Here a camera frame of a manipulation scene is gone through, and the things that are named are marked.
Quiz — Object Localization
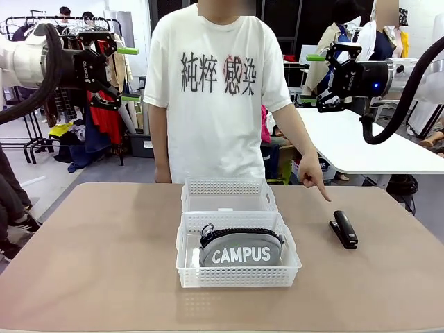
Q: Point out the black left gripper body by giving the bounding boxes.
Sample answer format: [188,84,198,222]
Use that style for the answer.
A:
[62,48,108,92]

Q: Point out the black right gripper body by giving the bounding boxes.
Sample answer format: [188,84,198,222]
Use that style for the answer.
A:
[338,60,390,99]

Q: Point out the grey Campus pencil case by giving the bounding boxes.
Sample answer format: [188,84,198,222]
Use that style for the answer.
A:
[198,223,285,268]

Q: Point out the person's right forearm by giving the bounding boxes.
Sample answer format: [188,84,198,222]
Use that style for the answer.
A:
[148,103,171,171]

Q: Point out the person's left forearm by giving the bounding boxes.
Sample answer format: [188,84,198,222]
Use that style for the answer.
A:
[272,103,318,160]

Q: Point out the person's left hand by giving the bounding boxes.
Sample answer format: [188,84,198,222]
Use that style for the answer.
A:
[297,152,333,203]

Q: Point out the person's right hand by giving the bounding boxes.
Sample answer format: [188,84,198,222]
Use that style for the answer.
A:
[154,168,173,184]

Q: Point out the person in beige coat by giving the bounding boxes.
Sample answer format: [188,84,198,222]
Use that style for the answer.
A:
[305,0,365,105]

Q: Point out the person in navy jacket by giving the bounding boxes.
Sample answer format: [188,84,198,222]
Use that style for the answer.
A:
[360,0,410,62]

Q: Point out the white background table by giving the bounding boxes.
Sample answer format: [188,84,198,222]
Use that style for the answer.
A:
[294,108,444,190]

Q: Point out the yellow cloth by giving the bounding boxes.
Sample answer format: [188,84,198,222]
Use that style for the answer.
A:
[48,121,75,138]

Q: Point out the grey storage bin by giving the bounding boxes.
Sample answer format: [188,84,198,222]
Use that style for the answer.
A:
[130,133,155,159]

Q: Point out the white Campus storage crate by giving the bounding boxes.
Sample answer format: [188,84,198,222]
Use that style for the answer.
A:
[291,158,336,182]

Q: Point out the black clothes rack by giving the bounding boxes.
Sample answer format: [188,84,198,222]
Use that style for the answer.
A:
[0,10,126,167]

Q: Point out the black bag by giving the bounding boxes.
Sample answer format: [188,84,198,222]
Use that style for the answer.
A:
[386,174,419,215]

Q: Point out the person in white printed t-shirt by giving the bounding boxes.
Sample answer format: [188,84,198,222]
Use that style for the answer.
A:
[142,3,293,184]

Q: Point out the black stapler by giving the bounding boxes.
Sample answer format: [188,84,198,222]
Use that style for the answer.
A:
[328,210,359,250]

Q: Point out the white perforated plastic basket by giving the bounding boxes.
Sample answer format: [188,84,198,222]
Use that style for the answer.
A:
[176,212,302,289]
[180,177,280,214]

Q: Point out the bystander legs in dark trousers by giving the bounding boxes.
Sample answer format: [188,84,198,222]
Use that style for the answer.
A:
[0,142,42,263]

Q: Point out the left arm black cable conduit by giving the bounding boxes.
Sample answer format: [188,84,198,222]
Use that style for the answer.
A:
[0,23,66,126]

